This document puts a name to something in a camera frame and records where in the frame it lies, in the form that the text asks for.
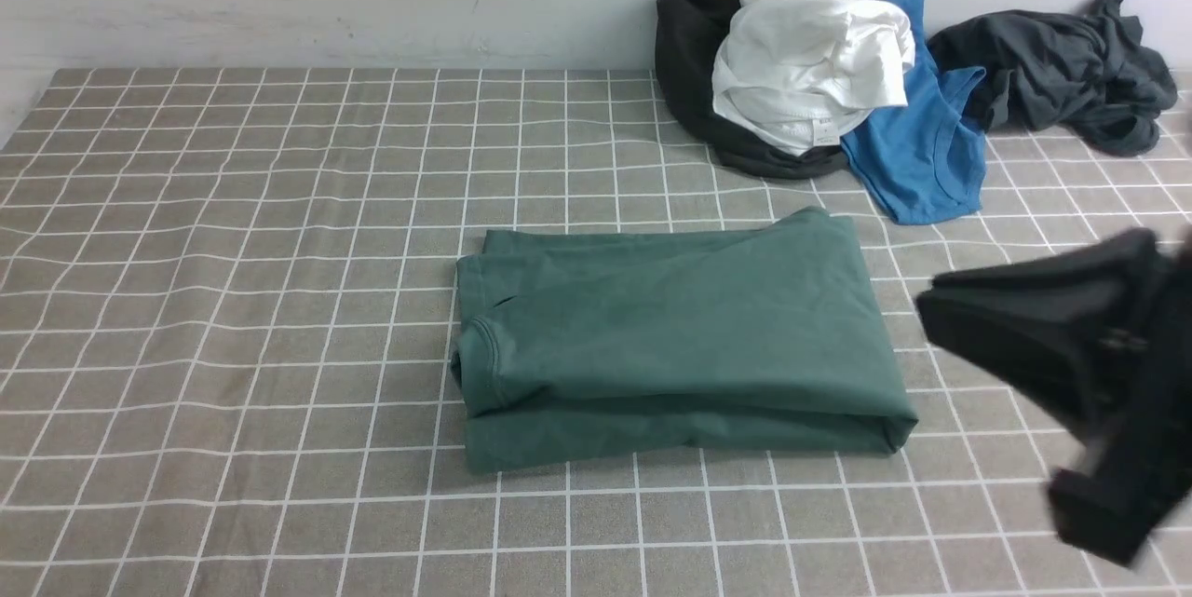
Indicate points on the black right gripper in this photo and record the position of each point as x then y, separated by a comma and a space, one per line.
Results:
1135, 469

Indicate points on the green long-sleeved shirt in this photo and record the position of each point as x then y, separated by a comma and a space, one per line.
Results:
592, 346

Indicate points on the blue shirt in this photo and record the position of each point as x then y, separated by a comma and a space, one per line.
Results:
923, 162

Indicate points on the dark grey crumpled shirt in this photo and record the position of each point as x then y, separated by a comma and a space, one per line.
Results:
1088, 72

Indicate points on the white crumpled shirt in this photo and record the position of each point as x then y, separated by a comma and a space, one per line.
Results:
801, 74

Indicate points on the grey checkered tablecloth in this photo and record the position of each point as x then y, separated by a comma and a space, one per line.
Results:
228, 305

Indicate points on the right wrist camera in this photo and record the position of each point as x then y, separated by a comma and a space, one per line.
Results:
1066, 331

